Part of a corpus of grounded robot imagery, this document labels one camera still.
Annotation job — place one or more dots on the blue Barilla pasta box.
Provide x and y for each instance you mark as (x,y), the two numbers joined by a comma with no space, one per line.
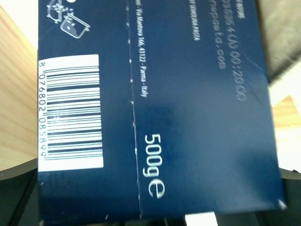
(152,109)

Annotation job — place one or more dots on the wooden two-tier shelf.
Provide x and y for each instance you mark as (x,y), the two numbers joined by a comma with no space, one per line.
(18,96)

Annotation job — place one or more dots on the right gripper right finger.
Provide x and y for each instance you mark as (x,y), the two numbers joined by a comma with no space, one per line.
(289,212)

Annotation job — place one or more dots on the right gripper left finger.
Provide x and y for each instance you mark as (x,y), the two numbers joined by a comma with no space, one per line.
(19,195)

